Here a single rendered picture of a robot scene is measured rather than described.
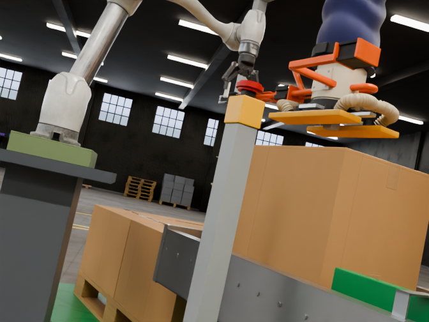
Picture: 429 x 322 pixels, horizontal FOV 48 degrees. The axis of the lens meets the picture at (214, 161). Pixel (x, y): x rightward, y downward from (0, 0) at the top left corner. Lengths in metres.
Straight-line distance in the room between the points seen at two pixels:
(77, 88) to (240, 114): 0.90
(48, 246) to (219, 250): 0.84
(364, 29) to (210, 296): 1.00
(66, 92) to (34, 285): 0.71
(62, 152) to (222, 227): 0.84
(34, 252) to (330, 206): 1.06
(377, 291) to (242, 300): 0.37
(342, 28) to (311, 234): 0.70
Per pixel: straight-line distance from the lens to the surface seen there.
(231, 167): 1.15
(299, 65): 1.48
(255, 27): 2.21
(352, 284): 1.20
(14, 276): 1.88
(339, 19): 1.71
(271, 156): 1.57
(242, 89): 1.20
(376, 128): 1.63
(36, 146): 1.83
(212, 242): 1.15
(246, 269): 1.33
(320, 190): 1.37
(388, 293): 1.14
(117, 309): 2.45
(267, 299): 1.26
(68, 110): 1.89
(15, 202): 1.85
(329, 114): 1.51
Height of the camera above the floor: 0.75
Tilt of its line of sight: 4 degrees up
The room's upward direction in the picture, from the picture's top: 12 degrees clockwise
